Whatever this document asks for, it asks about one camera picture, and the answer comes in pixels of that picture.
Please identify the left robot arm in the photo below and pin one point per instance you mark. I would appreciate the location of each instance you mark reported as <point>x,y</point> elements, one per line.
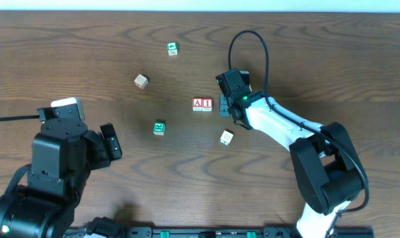
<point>41,198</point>

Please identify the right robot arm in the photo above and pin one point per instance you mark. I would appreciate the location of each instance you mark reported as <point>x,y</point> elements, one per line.
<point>328,171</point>

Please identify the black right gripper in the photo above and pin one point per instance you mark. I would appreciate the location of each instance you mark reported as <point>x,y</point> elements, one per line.
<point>223,106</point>

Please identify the green top block far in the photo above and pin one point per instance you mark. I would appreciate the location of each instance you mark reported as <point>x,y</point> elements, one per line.
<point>172,48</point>

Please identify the plain wooden picture block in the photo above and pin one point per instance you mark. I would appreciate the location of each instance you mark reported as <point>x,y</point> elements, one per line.
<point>141,81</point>

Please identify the white green sided block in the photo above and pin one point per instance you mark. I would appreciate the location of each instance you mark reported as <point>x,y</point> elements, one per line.
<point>226,137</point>

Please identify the green letter R block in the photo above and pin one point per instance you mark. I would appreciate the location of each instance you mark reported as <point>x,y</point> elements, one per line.
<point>159,128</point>

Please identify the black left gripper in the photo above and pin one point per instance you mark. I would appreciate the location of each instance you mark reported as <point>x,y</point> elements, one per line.
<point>98,145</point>

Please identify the red letter A block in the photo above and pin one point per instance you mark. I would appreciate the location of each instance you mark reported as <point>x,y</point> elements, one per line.
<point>197,104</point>

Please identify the red letter I block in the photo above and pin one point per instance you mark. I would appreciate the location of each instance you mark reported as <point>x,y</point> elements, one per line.
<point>207,104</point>

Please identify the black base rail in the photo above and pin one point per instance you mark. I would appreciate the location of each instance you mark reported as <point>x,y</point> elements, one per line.
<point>105,227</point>

